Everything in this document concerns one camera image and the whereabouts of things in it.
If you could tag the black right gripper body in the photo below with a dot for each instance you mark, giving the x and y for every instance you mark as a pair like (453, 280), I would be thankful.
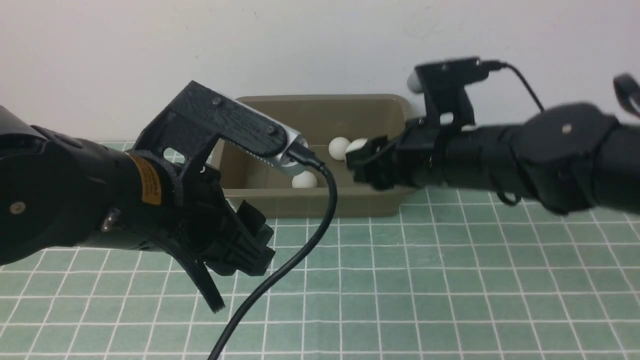
(414, 158)

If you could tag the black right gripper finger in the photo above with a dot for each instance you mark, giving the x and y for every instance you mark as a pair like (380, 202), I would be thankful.
(373, 148)
(371, 175)

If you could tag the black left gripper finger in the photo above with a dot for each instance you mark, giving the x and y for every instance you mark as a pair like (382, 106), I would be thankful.
(250, 255)
(260, 233)

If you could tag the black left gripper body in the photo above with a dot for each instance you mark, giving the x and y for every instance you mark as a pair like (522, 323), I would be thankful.
(160, 211)

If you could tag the white ping-pong ball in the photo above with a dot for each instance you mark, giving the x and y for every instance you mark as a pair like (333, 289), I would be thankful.
(355, 145)
(304, 180)
(337, 148)

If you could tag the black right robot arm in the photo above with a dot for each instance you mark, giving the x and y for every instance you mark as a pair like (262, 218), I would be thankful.
(569, 158)

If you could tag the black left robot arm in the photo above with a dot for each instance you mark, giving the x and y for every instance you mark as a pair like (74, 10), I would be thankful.
(62, 192)

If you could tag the olive green plastic bin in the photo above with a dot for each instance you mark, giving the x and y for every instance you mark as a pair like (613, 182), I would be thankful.
(320, 119)

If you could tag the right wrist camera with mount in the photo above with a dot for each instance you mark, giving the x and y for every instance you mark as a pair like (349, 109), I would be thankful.
(443, 87)

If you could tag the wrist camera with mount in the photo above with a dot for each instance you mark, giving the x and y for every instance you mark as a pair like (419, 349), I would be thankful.
(443, 87)
(198, 117)

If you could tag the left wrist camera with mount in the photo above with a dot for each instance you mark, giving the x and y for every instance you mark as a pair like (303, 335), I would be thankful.
(198, 117)

